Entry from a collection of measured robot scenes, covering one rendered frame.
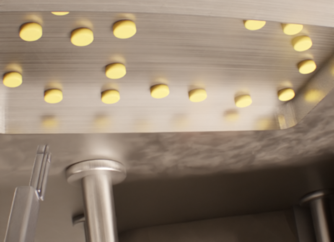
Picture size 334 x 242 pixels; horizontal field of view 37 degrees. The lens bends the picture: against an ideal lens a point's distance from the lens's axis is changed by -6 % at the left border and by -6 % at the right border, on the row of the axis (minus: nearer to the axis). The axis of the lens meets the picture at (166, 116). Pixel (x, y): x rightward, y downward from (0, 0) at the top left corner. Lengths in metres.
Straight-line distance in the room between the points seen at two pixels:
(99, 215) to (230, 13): 0.23
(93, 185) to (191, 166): 0.09
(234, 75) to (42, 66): 0.11
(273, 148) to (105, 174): 0.14
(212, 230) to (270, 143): 0.24
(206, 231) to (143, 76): 0.38
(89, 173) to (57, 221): 0.18
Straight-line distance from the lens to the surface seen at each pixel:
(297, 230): 0.67
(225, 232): 0.65
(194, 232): 0.65
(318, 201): 0.64
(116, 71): 0.28
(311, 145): 0.47
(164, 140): 0.39
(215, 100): 0.34
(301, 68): 0.32
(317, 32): 0.29
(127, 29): 0.25
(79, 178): 0.43
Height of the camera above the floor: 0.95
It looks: 25 degrees down
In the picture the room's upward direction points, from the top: 172 degrees clockwise
